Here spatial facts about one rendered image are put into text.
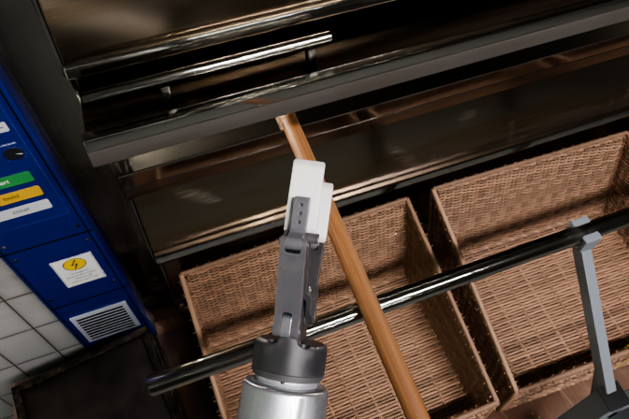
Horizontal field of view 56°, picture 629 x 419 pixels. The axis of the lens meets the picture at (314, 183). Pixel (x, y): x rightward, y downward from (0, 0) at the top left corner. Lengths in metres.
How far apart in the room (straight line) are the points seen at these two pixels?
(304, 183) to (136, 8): 0.37
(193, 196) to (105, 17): 0.47
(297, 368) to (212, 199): 0.64
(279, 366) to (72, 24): 0.49
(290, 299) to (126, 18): 0.44
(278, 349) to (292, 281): 0.08
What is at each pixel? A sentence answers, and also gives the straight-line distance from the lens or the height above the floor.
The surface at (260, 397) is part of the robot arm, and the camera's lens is 0.60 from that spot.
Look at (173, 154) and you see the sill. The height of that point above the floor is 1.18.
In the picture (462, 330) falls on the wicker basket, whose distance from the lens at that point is 1.36.
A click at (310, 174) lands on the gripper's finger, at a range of 0.56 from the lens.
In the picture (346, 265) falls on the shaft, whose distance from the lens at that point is 0.90.
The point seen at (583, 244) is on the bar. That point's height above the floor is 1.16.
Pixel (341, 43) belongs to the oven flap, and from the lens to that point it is 0.90.
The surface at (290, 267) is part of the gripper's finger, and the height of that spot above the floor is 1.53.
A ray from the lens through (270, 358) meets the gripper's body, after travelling 0.60.
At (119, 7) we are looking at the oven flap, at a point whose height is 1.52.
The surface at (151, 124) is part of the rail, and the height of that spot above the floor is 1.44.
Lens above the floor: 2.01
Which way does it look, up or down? 55 degrees down
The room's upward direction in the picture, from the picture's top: straight up
